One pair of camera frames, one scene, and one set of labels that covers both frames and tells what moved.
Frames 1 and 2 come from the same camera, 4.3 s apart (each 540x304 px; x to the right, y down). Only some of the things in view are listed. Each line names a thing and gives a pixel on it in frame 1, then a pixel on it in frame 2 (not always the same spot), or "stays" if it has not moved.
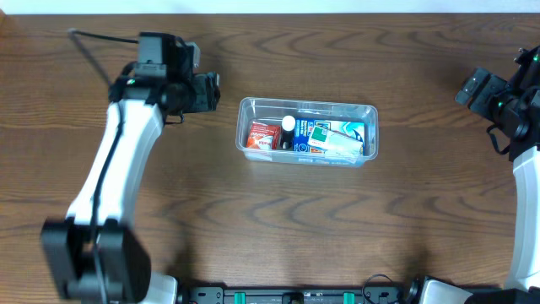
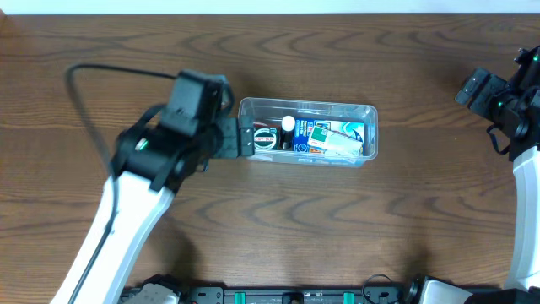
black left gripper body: x=209 y=90 → x=245 y=141
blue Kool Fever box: x=348 y=129 stays
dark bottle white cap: x=287 y=135 stays
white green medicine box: x=335 y=144 stays
